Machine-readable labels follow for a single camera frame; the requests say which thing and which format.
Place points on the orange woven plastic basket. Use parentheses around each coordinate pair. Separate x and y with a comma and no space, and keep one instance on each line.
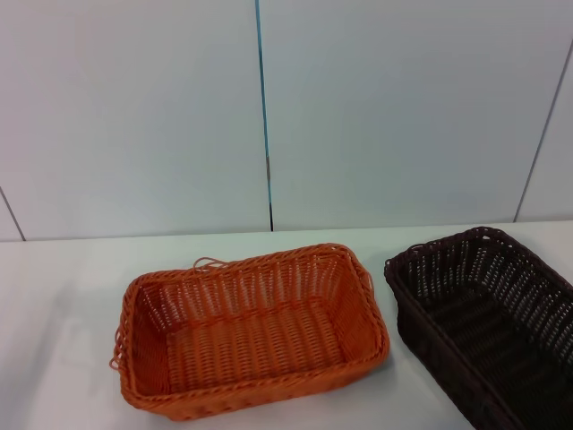
(250,340)

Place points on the dark brown woven basket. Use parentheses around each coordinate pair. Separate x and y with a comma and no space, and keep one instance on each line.
(474,322)

